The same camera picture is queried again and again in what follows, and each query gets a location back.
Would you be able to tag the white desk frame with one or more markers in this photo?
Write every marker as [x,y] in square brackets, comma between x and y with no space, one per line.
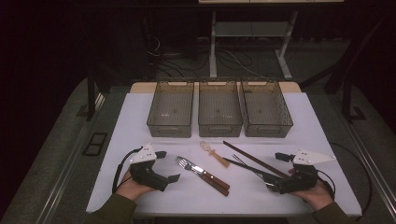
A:
[212,46]

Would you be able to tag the person's right hand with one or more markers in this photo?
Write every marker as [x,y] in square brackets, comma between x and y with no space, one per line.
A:
[314,196]

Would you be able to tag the transparent brown plastic bin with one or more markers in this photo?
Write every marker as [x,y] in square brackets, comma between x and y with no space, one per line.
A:
[264,109]
[171,109]
[219,109]

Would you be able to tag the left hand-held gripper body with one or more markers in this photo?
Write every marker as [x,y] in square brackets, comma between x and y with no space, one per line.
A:
[146,174]

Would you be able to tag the aluminium rail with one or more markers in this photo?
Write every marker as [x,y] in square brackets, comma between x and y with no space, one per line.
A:
[373,166]
[63,174]

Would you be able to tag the brown chopstick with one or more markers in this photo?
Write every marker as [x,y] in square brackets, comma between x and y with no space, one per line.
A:
[252,158]
[249,155]

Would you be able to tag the black chopstick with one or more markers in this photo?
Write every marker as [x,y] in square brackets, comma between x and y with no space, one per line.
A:
[246,163]
[239,165]

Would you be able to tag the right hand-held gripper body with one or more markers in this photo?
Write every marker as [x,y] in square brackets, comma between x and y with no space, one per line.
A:
[303,179]

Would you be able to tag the wooden spoon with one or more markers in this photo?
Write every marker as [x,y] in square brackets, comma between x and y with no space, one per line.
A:
[218,157]

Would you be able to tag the white table mat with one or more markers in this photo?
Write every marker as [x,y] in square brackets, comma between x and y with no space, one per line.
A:
[305,140]

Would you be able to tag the person's left hand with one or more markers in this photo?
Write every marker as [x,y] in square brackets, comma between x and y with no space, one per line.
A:
[130,188]

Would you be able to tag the black metal stand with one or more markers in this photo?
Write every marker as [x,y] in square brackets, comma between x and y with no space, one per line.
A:
[91,93]
[346,99]

